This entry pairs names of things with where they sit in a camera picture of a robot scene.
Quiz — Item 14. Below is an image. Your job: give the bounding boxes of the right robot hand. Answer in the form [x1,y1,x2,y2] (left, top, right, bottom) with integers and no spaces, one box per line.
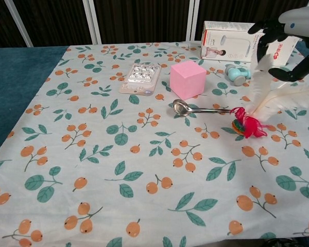
[248,5,309,82]

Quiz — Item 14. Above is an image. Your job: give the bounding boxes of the red and white feather toy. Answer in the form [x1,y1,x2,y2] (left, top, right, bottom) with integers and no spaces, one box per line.
[230,50,309,139]

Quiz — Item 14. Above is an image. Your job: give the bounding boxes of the teal handheld massager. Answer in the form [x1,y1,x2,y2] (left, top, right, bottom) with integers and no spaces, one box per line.
[225,64,253,87]

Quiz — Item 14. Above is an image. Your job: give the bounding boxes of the white lamp box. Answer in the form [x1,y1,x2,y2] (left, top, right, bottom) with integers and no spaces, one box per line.
[200,20,299,65]

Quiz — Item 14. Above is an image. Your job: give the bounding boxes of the pink cube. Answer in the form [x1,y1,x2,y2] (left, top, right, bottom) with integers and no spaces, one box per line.
[169,61,207,100]

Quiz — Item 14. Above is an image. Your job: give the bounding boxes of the metal spoon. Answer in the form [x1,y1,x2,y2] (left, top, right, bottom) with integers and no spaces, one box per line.
[172,99,235,116]

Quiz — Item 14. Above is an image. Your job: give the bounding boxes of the blister pack of pills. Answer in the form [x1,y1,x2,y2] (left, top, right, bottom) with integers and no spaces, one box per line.
[118,63,162,96]

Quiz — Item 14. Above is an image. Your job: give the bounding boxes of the floral tablecloth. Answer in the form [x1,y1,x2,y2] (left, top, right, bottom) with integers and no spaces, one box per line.
[0,40,309,247]

